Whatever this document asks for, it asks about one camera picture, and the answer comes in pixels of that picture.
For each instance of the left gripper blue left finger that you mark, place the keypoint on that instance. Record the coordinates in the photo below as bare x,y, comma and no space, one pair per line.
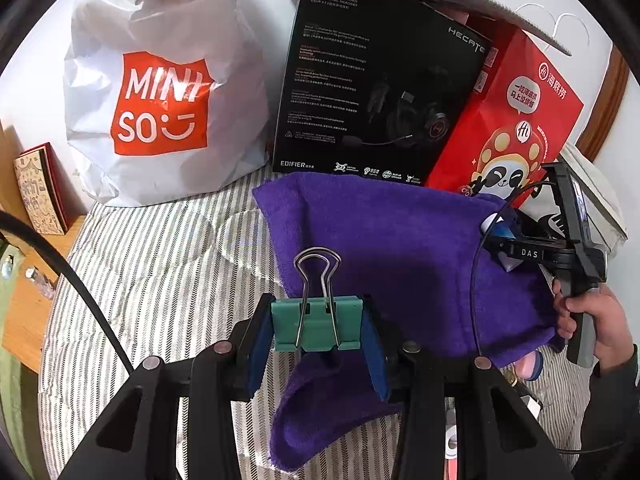
251,339

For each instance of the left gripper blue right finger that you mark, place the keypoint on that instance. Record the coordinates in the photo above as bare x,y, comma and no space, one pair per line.
380,342

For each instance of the green binder clip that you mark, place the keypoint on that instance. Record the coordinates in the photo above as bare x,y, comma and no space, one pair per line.
318,324

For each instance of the white charger cube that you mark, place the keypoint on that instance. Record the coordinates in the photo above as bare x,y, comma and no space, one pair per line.
532,405

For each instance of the blue white bottle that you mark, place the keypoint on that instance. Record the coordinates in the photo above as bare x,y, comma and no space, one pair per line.
500,227

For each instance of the white tape roll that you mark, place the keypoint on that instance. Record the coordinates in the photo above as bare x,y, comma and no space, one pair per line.
451,443

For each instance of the pink blue eraser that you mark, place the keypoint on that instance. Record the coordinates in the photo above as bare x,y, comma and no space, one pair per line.
529,367

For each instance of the person right hand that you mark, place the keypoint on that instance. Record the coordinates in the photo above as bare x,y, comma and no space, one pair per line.
614,345

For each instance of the white Nike waist bag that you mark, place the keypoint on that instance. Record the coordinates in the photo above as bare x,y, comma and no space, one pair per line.
606,222

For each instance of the purple towel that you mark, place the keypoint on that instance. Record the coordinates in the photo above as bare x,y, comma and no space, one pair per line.
416,253

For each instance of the red panda paper bag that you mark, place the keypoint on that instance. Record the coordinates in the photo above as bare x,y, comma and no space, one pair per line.
517,119

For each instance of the patterned brown book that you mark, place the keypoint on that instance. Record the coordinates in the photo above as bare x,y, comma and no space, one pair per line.
37,181

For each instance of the white Miniso plastic bag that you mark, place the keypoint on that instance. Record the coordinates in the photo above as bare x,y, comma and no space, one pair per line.
165,98

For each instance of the black headset box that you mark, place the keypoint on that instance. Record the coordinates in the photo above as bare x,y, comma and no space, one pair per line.
374,87

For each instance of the brown wooden door frame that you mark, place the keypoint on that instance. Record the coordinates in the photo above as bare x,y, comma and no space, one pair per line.
606,107

